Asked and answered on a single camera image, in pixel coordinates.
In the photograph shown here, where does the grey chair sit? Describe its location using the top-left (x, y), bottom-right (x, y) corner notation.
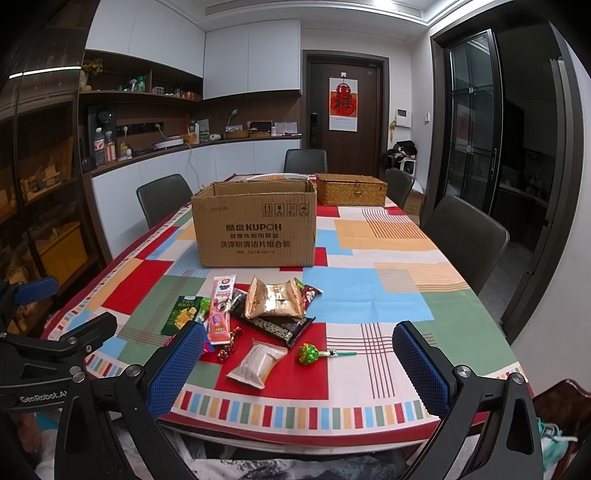
top-left (385, 168), bottom-right (415, 209)
top-left (136, 174), bottom-right (192, 228)
top-left (422, 195), bottom-right (510, 294)

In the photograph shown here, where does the foil candy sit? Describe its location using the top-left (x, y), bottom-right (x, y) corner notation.
top-left (217, 327), bottom-right (242, 362)

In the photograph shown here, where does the black coffee machine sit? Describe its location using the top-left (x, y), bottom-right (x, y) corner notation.
top-left (87, 109), bottom-right (116, 166)

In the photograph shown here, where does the black snack packet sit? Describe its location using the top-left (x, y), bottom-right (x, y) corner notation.
top-left (229, 290), bottom-right (315, 348)

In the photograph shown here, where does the water bottle red label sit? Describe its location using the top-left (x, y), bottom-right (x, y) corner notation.
top-left (93, 127), bottom-right (106, 167)

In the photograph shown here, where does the brown cardboard box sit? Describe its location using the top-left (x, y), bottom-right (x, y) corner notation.
top-left (191, 179), bottom-right (318, 268)

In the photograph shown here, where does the woven wicker box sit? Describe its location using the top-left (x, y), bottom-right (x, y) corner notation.
top-left (315, 173), bottom-right (388, 207)

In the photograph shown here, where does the gold fortune biscuit bag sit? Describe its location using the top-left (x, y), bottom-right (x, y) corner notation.
top-left (245, 277), bottom-right (304, 319)

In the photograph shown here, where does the green lollipop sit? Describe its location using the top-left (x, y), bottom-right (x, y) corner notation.
top-left (297, 343), bottom-right (356, 366)

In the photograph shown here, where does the grey chair right far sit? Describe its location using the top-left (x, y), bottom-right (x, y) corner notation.
top-left (385, 168), bottom-right (415, 209)

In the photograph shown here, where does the green cracker packet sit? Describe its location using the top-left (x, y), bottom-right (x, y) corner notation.
top-left (160, 296), bottom-right (211, 336)

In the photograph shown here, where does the grey chair left side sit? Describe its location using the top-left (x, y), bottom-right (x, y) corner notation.
top-left (136, 174), bottom-right (192, 228)

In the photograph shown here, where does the colourful checked tablecloth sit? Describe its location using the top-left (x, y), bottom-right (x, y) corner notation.
top-left (44, 202), bottom-right (522, 449)

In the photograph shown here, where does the red fu door poster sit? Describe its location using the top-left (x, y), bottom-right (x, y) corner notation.
top-left (329, 77), bottom-right (359, 133)

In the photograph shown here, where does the white shoe rack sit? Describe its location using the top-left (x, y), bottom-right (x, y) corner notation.
top-left (400, 157), bottom-right (417, 177)

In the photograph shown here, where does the pink candy stick packet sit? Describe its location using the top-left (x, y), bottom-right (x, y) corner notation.
top-left (207, 275), bottom-right (235, 345)

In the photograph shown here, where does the small red dark packet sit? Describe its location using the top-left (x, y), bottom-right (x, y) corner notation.
top-left (295, 278), bottom-right (322, 313)

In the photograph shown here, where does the grey chair right near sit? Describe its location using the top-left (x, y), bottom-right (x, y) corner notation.
top-left (422, 195), bottom-right (510, 294)

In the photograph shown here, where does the dark wooden door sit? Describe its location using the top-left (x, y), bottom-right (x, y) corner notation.
top-left (301, 50), bottom-right (390, 177)

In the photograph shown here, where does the grey chair far end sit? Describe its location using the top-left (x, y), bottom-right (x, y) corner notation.
top-left (283, 149), bottom-right (329, 174)

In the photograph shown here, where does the white snack packet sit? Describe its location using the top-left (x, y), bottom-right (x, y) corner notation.
top-left (226, 340), bottom-right (288, 390)

